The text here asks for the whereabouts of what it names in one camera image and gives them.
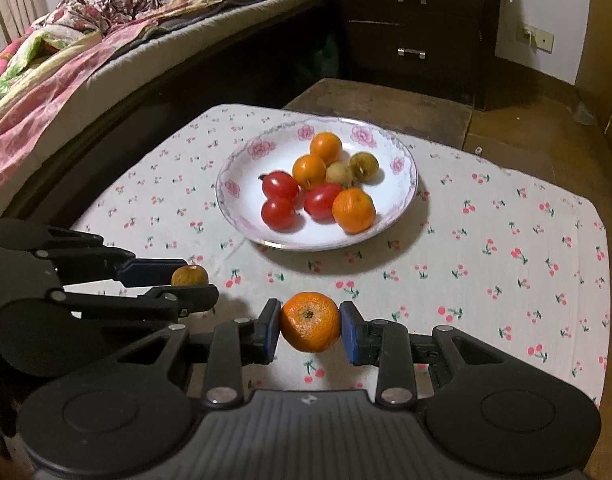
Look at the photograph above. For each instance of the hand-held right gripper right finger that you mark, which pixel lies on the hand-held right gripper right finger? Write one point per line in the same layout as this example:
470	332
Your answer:
350	332

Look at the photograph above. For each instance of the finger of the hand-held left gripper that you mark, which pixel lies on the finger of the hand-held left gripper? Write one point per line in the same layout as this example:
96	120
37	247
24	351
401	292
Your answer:
195	299
150	270

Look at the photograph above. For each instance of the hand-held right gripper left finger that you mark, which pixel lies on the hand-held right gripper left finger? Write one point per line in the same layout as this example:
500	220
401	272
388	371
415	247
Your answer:
270	330

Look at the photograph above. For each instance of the dark greenish brown mandarin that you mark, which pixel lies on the dark greenish brown mandarin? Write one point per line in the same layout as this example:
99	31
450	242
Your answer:
189	276

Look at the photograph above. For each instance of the small orange mandarin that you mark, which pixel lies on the small orange mandarin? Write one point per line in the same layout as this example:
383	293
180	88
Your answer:
310	322
309	171
354	210
326	147

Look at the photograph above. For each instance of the red cherry tomato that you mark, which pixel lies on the red cherry tomato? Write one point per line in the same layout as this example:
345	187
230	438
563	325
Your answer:
280	185
322	201
278	213

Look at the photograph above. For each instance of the white floral rim plate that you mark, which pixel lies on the white floral rim plate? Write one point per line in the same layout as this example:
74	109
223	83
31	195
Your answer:
246	180

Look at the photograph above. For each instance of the yellowish brown longan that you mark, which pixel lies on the yellowish brown longan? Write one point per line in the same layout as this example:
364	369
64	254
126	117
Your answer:
339	173
363	166

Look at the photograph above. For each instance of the white cherry print tablecloth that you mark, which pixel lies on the white cherry print tablecloth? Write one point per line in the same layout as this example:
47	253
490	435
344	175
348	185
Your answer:
486	270

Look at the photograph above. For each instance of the dark wooden bed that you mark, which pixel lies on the dark wooden bed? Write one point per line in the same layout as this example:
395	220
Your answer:
150	110

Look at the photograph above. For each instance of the pink floral blanket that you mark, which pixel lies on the pink floral blanket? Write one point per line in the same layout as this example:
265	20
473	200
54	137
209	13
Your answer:
35	125

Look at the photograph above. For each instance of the grey mattress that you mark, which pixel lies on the grey mattress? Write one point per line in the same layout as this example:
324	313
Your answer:
195	45

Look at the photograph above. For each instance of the low wooden stool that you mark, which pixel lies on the low wooden stool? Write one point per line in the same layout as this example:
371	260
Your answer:
381	105

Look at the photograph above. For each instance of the yellow green floral quilt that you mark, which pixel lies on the yellow green floral quilt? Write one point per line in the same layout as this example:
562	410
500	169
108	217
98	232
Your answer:
45	45

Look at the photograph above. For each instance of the red plaid cloth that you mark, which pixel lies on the red plaid cloth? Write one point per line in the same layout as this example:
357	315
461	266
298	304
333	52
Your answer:
115	0

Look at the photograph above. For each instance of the dark wooden drawer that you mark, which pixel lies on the dark wooden drawer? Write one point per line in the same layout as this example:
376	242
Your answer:
376	2
376	60

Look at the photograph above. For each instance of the dark green bag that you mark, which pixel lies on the dark green bag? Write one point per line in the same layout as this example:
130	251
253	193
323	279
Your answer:
327	55

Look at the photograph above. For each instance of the dark wooden nightstand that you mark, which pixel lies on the dark wooden nightstand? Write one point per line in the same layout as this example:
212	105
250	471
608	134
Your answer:
491	60

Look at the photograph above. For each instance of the yellow wooden wardrobe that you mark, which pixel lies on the yellow wooden wardrobe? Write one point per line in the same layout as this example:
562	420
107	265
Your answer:
603	35

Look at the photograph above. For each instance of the white wall outlet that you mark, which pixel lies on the white wall outlet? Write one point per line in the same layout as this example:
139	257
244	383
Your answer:
536	38

